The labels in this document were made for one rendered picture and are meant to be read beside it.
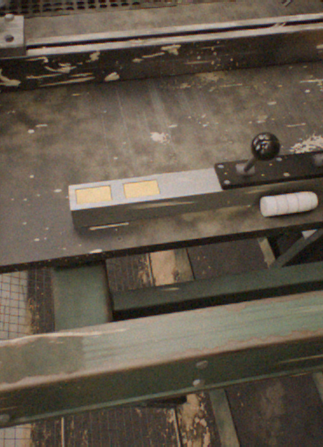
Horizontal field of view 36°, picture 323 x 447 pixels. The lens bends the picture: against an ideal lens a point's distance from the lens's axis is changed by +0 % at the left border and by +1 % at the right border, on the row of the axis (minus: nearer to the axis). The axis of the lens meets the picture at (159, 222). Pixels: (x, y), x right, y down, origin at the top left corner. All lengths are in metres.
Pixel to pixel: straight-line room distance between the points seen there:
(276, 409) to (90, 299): 2.06
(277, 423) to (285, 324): 2.10
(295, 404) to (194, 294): 1.92
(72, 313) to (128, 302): 0.08
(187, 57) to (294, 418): 1.96
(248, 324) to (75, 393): 0.21
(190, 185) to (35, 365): 0.34
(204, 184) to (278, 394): 2.03
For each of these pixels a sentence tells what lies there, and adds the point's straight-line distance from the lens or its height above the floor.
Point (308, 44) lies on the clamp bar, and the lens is 1.08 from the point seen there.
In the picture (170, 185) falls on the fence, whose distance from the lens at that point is 0.73.
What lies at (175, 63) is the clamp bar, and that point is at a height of 1.51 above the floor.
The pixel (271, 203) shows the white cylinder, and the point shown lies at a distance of 0.74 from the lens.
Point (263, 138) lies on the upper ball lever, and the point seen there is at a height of 1.55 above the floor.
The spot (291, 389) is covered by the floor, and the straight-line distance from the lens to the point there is 2.62.
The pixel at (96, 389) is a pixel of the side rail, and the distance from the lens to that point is 0.60.
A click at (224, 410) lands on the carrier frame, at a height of 0.79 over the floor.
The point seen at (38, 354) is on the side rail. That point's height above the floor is 1.75.
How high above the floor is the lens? 1.95
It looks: 31 degrees down
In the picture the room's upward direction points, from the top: 74 degrees counter-clockwise
